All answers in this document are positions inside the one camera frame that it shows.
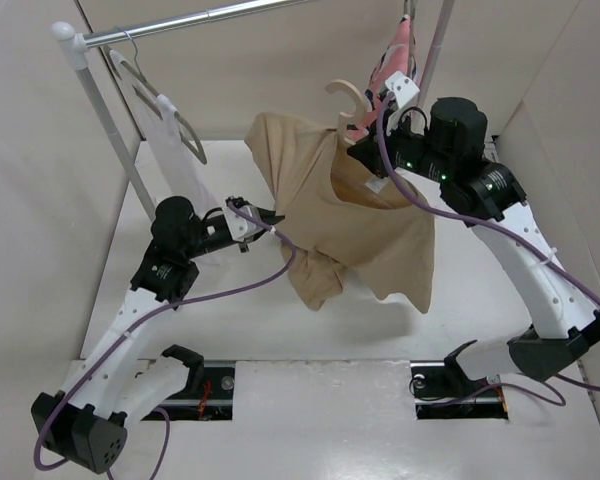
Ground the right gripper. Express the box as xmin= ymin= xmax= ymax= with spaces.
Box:
xmin=350 ymin=105 xmax=457 ymax=183

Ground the beige t shirt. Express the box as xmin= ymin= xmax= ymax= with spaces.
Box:
xmin=245 ymin=112 xmax=435 ymax=313

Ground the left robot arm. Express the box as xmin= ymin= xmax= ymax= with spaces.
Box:
xmin=31 ymin=196 xmax=283 ymax=475

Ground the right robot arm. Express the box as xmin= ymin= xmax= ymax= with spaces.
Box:
xmin=348 ymin=93 xmax=600 ymax=394

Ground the grey hanger right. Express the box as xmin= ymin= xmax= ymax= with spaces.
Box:
xmin=403 ymin=0 xmax=418 ymax=81

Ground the grey hanger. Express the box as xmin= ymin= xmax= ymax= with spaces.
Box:
xmin=403 ymin=0 xmax=418 ymax=81
xmin=114 ymin=26 xmax=208 ymax=165

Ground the grey hanger left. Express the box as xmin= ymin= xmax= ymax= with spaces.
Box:
xmin=114 ymin=26 xmax=208 ymax=165

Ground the pink patterned garment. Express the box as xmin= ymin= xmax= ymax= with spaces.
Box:
xmin=363 ymin=15 xmax=409 ymax=135

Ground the white garment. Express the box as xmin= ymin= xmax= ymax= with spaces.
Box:
xmin=105 ymin=47 xmax=220 ymax=217

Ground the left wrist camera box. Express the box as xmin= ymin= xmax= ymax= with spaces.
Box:
xmin=223 ymin=202 xmax=266 ymax=243

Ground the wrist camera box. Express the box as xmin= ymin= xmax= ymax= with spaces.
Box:
xmin=223 ymin=202 xmax=266 ymax=243
xmin=384 ymin=71 xmax=420 ymax=136

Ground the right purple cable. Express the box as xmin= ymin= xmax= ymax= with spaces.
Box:
xmin=377 ymin=89 xmax=600 ymax=407

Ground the purple cable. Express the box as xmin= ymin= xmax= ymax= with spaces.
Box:
xmin=377 ymin=89 xmax=600 ymax=407
xmin=33 ymin=202 xmax=297 ymax=480

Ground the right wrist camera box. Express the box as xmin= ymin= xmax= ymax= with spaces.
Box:
xmin=384 ymin=71 xmax=420 ymax=136

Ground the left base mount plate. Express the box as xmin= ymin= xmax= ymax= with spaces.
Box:
xmin=159 ymin=362 xmax=236 ymax=422

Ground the base mount plate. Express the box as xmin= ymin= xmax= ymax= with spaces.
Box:
xmin=408 ymin=361 xmax=509 ymax=420
xmin=159 ymin=362 xmax=236 ymax=422

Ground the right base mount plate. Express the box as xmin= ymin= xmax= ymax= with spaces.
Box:
xmin=408 ymin=361 xmax=509 ymax=420

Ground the clothes rack frame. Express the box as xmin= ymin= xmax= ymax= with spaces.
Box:
xmin=51 ymin=1 xmax=455 ymax=219

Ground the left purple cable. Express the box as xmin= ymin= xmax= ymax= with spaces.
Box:
xmin=33 ymin=202 xmax=297 ymax=480

